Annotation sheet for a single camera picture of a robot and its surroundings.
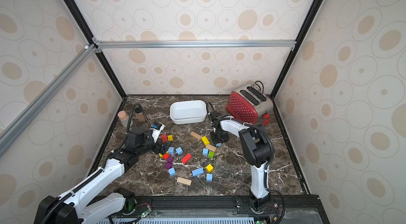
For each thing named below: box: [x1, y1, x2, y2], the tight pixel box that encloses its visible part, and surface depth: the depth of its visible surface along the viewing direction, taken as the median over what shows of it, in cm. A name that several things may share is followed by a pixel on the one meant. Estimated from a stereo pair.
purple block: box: [164, 155, 174, 170], surface depth 89 cm
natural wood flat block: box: [176, 176, 192, 186], surface depth 82 cm
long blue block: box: [191, 167, 205, 177], surface depth 85 cm
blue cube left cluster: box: [175, 146, 184, 156], surface depth 91 cm
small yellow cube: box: [205, 163, 215, 174], surface depth 85 cm
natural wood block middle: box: [205, 143, 217, 152], surface depth 92 cm
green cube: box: [207, 150, 215, 160], surface depth 90 cm
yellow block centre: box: [201, 135, 211, 146], surface depth 97 cm
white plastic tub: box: [169, 99, 208, 125], surface depth 111 cm
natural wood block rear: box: [190, 131, 202, 140], surface depth 100 cm
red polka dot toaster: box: [225, 80, 274, 126], surface depth 96 cm
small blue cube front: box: [206, 173, 214, 182], surface depth 83 cm
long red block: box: [180, 153, 192, 165], surface depth 91 cm
